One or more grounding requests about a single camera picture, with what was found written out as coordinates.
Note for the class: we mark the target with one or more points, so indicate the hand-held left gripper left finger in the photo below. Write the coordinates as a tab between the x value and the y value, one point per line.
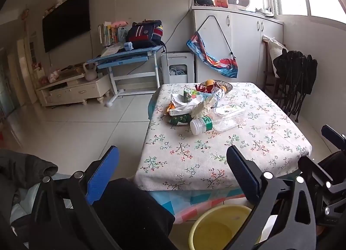
104	174

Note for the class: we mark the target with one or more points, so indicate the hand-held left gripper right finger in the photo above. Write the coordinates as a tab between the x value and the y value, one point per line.
243	169

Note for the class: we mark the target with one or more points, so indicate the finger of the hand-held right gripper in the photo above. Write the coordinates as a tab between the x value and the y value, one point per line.
333	135
316	170

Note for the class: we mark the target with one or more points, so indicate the clear plastic box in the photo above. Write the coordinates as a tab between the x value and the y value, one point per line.
229	109

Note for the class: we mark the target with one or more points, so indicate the clear plastic bottle green label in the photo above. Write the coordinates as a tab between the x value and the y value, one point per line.
200	125

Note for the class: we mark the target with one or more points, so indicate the yellow plastic bucket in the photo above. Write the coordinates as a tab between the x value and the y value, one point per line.
216	228

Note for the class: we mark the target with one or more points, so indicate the white tissue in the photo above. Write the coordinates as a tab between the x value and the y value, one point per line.
205	105

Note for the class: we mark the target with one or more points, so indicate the green white drink carton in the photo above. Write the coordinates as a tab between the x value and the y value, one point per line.
189	94

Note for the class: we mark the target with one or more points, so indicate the white plastic bag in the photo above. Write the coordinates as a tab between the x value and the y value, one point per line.
179	101

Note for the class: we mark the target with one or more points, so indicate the table with floral cloth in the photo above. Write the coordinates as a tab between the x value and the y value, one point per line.
216	144

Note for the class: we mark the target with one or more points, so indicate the person's black trouser leg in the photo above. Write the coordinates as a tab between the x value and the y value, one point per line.
135	212

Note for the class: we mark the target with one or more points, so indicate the black folding chairs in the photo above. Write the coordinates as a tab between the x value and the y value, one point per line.
294	71

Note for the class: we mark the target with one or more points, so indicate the grey jacket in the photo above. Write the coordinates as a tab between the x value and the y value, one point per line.
24	166

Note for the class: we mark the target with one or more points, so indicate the dark fruit bowl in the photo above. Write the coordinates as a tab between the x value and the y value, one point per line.
228	85

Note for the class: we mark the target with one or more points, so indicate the wooden chair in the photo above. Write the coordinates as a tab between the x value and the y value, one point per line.
267	77

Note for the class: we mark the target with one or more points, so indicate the white television cabinet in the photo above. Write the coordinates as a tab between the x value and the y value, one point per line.
70	90

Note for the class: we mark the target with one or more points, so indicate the pale blue cloth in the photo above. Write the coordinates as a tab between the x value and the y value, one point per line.
21	212

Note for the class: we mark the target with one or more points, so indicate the beige kettlebell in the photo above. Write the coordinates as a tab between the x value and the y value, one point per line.
90	75

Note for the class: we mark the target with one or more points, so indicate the white cloth bag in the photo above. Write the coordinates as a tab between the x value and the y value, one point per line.
274	47

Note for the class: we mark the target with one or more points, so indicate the pink stuffed toy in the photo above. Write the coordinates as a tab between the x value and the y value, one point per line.
54	75

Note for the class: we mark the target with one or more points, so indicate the blue study desk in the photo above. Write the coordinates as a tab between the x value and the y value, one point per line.
127	55

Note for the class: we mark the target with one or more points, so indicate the white storage cabinet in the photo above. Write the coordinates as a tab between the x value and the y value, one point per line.
248	44

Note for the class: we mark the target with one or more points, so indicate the white floor appliance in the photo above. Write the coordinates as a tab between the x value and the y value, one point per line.
175	59

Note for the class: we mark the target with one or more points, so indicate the small blue box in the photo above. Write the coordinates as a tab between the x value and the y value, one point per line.
129	46

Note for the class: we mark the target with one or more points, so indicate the row of books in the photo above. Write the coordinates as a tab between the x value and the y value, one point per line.
108	35

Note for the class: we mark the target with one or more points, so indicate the white sneakers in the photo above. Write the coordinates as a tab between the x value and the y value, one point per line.
263	11

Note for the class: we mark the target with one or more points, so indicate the navy backpack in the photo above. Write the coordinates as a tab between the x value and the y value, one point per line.
143	35

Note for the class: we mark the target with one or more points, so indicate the pink plush toy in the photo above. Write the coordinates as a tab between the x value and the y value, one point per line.
119	24

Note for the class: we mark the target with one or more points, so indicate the black television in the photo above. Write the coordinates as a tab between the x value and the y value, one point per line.
65	20

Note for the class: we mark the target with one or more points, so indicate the white grey cushion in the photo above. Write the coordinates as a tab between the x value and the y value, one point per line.
238	0

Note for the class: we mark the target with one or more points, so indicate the black shoes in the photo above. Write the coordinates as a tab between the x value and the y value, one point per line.
202	1

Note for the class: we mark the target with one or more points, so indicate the white plush toy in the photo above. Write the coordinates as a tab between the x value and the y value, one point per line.
59	2

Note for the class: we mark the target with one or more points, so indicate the red wall ornament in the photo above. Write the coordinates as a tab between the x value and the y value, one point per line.
25	13

